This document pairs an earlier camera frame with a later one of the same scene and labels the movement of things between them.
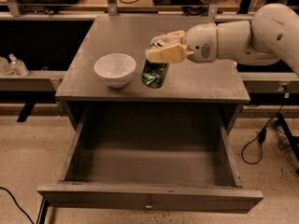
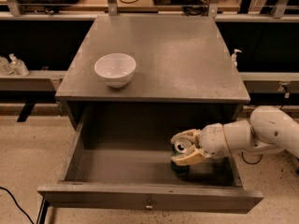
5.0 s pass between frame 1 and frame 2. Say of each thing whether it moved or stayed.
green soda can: moved
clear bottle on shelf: stayed
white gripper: moved
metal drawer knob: stayed
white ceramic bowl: stayed
